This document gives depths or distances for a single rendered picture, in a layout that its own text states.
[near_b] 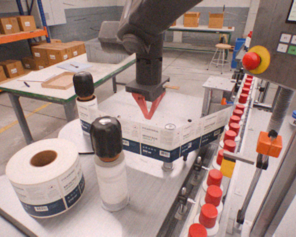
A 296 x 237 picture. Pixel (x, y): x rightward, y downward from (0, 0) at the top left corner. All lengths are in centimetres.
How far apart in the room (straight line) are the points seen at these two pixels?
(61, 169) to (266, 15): 61
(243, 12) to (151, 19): 767
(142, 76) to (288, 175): 38
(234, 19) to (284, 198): 755
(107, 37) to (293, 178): 50
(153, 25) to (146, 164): 59
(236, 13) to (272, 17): 746
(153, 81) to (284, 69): 26
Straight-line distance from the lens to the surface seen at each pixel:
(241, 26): 799
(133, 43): 35
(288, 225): 84
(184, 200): 67
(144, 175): 77
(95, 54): 246
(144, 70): 43
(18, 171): 69
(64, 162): 66
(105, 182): 60
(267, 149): 47
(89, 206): 71
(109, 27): 44
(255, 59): 48
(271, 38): 49
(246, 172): 94
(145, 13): 30
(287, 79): 48
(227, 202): 63
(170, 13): 30
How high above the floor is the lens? 144
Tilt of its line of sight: 31 degrees down
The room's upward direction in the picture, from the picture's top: straight up
